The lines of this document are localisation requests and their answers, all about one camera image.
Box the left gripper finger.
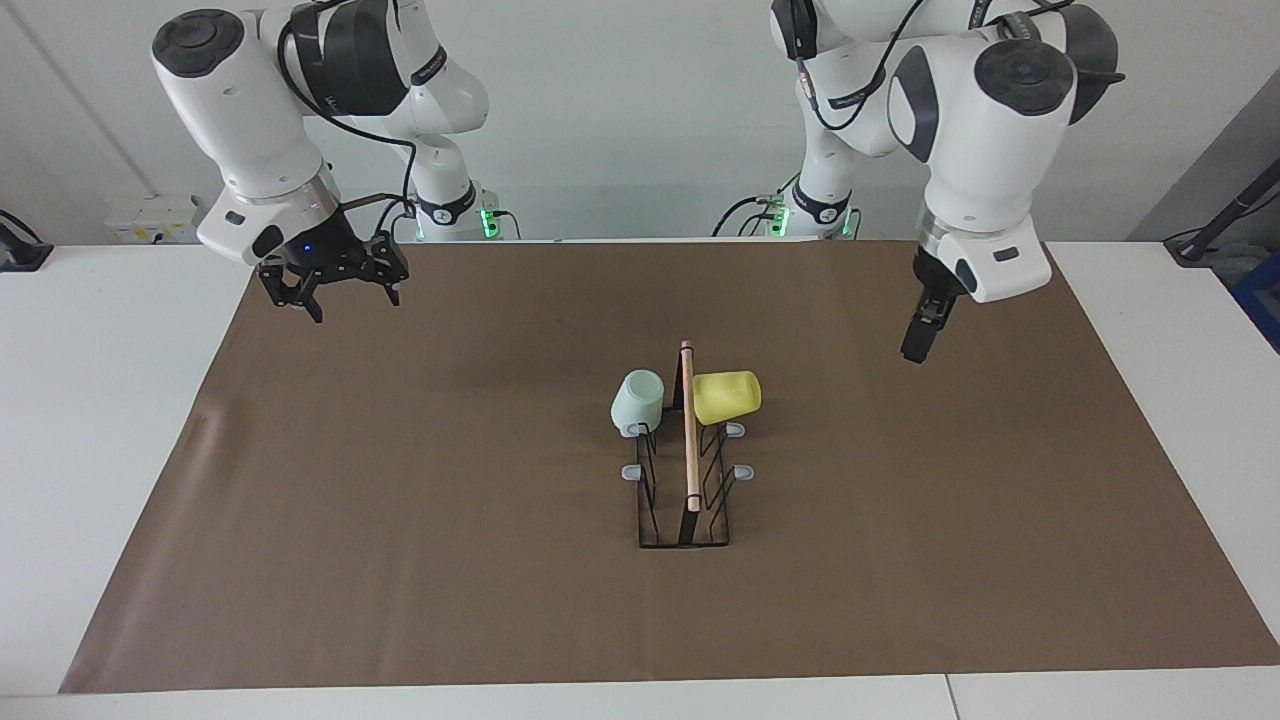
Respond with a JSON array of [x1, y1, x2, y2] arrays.
[[899, 294, 952, 365]]

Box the brown paper table mat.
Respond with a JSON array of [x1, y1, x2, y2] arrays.
[[58, 238, 1280, 695]]

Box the pale green plastic cup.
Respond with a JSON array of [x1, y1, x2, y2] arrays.
[[610, 368, 667, 439]]

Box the black wire cup rack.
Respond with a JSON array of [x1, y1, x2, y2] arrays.
[[620, 339, 748, 550]]

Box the black desk clamp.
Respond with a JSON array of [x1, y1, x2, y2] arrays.
[[0, 209, 54, 274]]

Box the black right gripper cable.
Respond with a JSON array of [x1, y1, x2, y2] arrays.
[[277, 0, 422, 242]]

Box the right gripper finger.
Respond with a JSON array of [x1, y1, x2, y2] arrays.
[[364, 231, 410, 307], [257, 267, 327, 324]]

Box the yellow plastic cup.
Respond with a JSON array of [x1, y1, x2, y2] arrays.
[[691, 370, 764, 426]]

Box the blue crate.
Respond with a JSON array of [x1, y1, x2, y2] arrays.
[[1231, 250, 1280, 353]]

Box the black angled stand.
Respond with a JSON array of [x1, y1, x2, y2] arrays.
[[1164, 158, 1280, 267]]

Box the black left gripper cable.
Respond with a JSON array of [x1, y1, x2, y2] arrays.
[[794, 0, 933, 133]]

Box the black left base cable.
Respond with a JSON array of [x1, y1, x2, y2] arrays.
[[711, 164, 802, 240]]

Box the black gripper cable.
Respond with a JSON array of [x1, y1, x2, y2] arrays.
[[794, 0, 933, 133], [277, 0, 422, 242]]

